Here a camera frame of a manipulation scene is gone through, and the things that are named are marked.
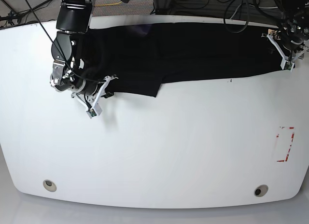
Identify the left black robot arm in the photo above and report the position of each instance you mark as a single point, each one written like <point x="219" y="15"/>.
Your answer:
<point x="294" y="25"/>

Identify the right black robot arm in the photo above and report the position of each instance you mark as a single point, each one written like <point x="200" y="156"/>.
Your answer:
<point x="81" y="55"/>

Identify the table cable grommet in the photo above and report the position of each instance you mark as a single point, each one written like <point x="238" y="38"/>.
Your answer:
<point x="261" y="190"/>
<point x="49" y="185"/>

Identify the right table cable grommet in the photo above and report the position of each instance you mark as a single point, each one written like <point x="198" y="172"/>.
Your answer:
<point x="261" y="190"/>

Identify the black T-shirt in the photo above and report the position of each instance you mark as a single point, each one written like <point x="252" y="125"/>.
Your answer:
<point x="143" y="57"/>

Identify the left table cable grommet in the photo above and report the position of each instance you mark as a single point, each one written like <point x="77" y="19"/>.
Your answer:
<point x="49" y="185"/>

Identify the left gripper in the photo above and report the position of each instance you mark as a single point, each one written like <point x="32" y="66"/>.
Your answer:
<point x="291" y="42"/>

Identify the red tape rectangle marking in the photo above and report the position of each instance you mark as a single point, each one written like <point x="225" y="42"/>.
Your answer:
<point x="283" y="143"/>

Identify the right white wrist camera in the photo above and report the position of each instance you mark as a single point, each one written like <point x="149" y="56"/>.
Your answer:
<point x="96" y="110"/>

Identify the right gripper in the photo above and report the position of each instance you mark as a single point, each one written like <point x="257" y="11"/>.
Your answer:
<point x="90" y="92"/>

